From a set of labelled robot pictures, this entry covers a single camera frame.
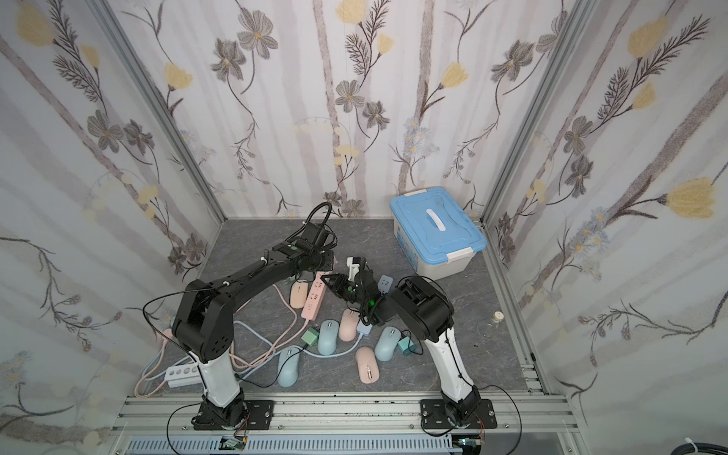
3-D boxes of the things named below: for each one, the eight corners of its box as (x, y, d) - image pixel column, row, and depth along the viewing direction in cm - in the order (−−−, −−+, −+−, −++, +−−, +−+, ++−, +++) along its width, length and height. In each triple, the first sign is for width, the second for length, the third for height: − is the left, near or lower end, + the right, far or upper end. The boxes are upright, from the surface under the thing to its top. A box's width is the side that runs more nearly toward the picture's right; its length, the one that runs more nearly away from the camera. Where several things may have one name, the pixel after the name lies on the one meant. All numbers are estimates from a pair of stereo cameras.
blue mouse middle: (318, 354, 86) (316, 351, 84) (321, 323, 93) (320, 319, 90) (337, 355, 86) (336, 351, 84) (339, 323, 93) (338, 319, 90)
